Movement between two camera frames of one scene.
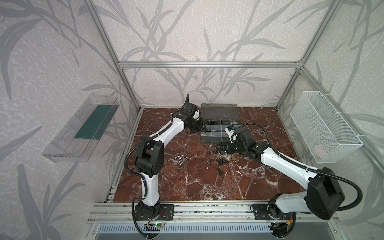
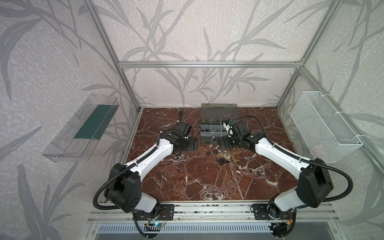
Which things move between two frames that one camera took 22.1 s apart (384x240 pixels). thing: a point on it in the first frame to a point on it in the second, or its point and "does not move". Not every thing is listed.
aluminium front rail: x=191 y=213 does not move
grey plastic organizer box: x=216 y=118 does not move
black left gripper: x=196 y=126 to x=188 y=144
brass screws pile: x=235 y=157 does not move
